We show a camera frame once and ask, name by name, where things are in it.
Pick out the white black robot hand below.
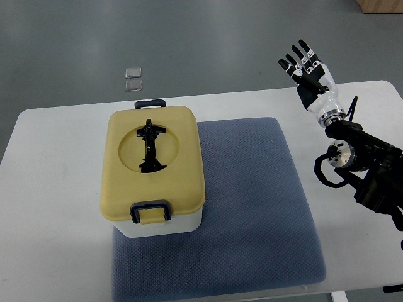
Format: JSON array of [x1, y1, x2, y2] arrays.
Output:
[[278, 39, 346, 128]]

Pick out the yellow box lid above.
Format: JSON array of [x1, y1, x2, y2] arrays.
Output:
[[100, 106, 205, 223]]

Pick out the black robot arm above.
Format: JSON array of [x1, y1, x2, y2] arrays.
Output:
[[314, 120, 402, 231]]

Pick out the cardboard box corner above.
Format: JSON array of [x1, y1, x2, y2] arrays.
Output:
[[356, 0, 402, 14]]

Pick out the white storage box base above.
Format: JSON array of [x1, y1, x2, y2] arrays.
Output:
[[112, 208, 203, 238]]

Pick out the blue grey fabric mat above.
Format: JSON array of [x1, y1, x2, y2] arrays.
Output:
[[111, 117, 326, 301]]

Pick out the black rear latch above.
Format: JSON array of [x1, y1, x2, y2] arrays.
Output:
[[134, 99, 166, 109]]

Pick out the black latch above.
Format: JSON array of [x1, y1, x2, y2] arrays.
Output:
[[129, 200, 172, 225], [134, 99, 166, 109]]

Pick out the upper floor plate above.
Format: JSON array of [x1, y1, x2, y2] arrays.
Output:
[[125, 67, 142, 79]]

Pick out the black front latch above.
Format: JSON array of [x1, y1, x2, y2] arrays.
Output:
[[129, 200, 172, 225]]

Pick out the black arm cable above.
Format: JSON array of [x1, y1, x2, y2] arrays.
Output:
[[314, 96, 359, 189]]

